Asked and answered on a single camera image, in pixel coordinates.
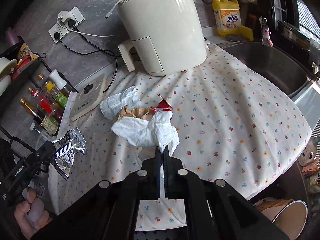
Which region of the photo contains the white paper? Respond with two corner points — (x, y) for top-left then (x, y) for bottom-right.
(111, 111), (180, 156)
(100, 86), (141, 120)

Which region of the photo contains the silver foil wrapper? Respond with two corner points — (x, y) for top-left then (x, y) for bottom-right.
(50, 127), (87, 180)

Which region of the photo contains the brown paper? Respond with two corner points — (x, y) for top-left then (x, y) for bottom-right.
(114, 106), (155, 121)

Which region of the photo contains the red white small carton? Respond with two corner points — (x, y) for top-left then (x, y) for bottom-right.
(150, 95), (173, 113)

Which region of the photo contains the black kitchen shelf rack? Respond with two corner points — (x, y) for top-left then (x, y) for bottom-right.
(0, 36), (78, 160)

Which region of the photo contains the white round trash bin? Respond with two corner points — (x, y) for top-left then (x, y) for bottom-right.
(256, 199), (308, 239)

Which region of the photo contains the steel kitchen sink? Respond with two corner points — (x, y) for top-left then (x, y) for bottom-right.
(219, 41), (316, 98)

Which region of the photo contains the person's left hand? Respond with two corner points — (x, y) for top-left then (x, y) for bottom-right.
(14, 188), (52, 239)

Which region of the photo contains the amber oil bottle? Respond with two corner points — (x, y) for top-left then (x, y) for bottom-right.
(20, 97), (59, 135)

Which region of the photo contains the red cap sauce bottle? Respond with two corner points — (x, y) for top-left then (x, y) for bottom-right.
(28, 87), (63, 123)

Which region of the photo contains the yellow cap green bottle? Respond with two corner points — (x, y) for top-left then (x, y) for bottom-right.
(37, 73), (68, 108)

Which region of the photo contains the cream induction cooker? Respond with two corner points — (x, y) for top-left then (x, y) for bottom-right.
(69, 74), (107, 121)

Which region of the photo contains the white pepper grinder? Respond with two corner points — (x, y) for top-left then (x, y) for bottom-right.
(49, 69), (72, 98)

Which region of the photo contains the white air fryer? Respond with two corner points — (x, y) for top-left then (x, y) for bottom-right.
(118, 0), (207, 76)

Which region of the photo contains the green white refill pouch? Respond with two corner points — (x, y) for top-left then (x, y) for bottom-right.
(298, 135), (319, 194)

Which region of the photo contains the small pink figurine bottle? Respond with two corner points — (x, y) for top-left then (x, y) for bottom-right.
(259, 16), (273, 47)

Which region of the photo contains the yellow detergent jug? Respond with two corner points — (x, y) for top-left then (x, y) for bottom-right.
(212, 0), (254, 41)

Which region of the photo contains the black dish rack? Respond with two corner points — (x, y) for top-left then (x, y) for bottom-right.
(271, 0), (319, 51)

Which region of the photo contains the wall power socket panel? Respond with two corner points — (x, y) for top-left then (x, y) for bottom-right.
(48, 6), (85, 44)

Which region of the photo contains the black power cable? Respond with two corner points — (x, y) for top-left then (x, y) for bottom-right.
(53, 18), (121, 93)

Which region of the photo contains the white charger cable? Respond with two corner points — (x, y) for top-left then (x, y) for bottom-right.
(56, 0), (176, 38)

